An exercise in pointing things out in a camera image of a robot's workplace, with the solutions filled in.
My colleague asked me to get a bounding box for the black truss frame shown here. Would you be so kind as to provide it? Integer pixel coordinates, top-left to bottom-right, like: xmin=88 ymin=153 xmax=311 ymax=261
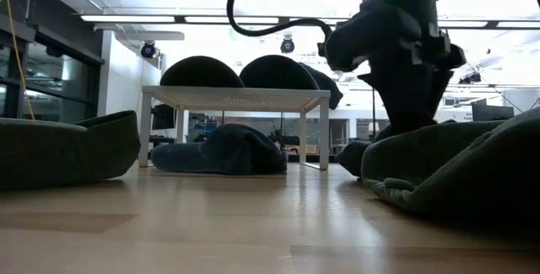
xmin=370 ymin=88 xmax=377 ymax=138

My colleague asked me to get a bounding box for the small black monitor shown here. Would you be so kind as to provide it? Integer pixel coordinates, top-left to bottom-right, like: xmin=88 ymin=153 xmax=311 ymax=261
xmin=150 ymin=104 xmax=176 ymax=132

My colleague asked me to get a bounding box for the black looped camera cable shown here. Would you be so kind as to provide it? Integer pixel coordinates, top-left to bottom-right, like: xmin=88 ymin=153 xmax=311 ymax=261
xmin=226 ymin=0 xmax=335 ymax=58

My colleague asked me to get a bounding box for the distant linear ceiling light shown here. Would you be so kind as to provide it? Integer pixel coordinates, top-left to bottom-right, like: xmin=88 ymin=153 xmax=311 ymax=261
xmin=446 ymin=80 xmax=540 ymax=90

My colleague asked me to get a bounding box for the green baseball cap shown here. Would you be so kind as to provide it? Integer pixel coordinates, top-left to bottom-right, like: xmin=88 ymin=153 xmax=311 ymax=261
xmin=0 ymin=110 xmax=142 ymax=191
xmin=360 ymin=105 xmax=540 ymax=224

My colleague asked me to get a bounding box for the blue baseball cap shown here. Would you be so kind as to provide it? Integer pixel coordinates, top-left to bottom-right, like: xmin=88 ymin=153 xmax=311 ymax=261
xmin=298 ymin=62 xmax=344 ymax=111
xmin=150 ymin=123 xmax=289 ymax=177
xmin=239 ymin=54 xmax=321 ymax=91

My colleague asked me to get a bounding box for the black cloth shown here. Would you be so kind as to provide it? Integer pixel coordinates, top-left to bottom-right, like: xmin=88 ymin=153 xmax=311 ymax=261
xmin=336 ymin=121 xmax=396 ymax=178

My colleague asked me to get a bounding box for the black framed glass partition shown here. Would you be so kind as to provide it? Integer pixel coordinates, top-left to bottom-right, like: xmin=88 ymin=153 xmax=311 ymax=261
xmin=0 ymin=0 xmax=105 ymax=124

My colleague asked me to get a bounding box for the tan cardboard box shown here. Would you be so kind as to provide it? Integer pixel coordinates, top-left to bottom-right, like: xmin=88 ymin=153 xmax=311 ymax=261
xmin=286 ymin=143 xmax=318 ymax=155

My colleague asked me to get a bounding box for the black ceiling spotlight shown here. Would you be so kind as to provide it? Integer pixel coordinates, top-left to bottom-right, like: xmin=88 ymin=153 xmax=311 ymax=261
xmin=139 ymin=40 xmax=158 ymax=59
xmin=458 ymin=73 xmax=483 ymax=85
xmin=280 ymin=36 xmax=296 ymax=55

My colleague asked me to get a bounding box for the yellow hanging cable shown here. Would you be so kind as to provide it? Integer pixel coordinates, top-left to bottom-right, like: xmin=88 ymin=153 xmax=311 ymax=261
xmin=0 ymin=0 xmax=35 ymax=121

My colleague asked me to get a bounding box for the black desk monitor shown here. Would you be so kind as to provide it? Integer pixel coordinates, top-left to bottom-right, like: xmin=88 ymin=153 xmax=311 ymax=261
xmin=471 ymin=104 xmax=516 ymax=122

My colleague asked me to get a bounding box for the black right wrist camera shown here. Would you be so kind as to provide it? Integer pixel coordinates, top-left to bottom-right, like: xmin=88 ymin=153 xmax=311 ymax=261
xmin=324 ymin=3 xmax=423 ymax=73

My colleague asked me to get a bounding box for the dark cloth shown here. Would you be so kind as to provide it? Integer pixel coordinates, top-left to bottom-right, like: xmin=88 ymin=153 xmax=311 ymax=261
xmin=159 ymin=55 xmax=246 ymax=89

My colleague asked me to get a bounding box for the thin black hanging cable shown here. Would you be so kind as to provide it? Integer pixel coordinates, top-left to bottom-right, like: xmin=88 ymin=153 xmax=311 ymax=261
xmin=463 ymin=61 xmax=525 ymax=114

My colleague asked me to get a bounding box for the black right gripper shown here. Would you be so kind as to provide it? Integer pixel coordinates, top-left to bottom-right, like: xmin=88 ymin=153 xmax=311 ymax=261
xmin=358 ymin=0 xmax=467 ymax=134

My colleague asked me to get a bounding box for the white metal mesh rack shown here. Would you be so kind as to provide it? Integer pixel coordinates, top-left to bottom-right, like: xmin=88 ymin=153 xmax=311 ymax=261
xmin=138 ymin=84 xmax=332 ymax=171

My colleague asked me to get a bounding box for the long linear ceiling light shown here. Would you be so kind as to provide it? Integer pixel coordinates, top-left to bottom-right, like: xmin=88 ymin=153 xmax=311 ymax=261
xmin=78 ymin=13 xmax=540 ymax=30

